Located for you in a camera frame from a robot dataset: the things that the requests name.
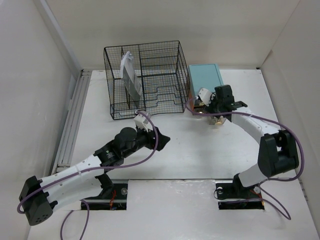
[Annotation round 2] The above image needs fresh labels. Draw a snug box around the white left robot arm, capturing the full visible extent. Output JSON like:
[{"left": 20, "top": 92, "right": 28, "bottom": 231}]
[{"left": 18, "top": 127, "right": 171, "bottom": 226}]

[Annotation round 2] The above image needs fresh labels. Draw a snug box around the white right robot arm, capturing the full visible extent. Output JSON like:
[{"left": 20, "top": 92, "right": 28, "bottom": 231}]
[{"left": 198, "top": 85, "right": 299, "bottom": 197}]

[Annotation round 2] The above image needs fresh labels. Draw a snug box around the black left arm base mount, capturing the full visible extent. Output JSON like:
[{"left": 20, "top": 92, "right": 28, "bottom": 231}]
[{"left": 84, "top": 173, "right": 129, "bottom": 211}]

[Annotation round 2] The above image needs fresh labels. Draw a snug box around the black wire mesh desk organizer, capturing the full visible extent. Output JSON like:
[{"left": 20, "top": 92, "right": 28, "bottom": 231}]
[{"left": 103, "top": 40, "right": 190, "bottom": 120}]

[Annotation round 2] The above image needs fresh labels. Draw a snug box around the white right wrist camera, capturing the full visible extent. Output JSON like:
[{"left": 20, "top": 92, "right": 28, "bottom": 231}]
[{"left": 196, "top": 88, "right": 213, "bottom": 107}]

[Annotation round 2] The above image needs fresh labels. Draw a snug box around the aluminium rail frame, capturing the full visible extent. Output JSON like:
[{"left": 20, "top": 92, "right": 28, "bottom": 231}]
[{"left": 49, "top": 69, "right": 92, "bottom": 175}]

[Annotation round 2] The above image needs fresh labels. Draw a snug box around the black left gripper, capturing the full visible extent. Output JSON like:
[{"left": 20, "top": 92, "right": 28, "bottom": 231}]
[{"left": 122, "top": 123, "right": 169, "bottom": 159}]

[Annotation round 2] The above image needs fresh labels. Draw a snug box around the blue orange drawer box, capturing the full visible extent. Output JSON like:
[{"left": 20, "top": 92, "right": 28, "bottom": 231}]
[{"left": 188, "top": 63, "right": 224, "bottom": 99}]

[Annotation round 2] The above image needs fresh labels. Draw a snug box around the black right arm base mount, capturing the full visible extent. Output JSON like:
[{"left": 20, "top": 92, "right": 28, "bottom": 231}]
[{"left": 214, "top": 181, "right": 265, "bottom": 210}]

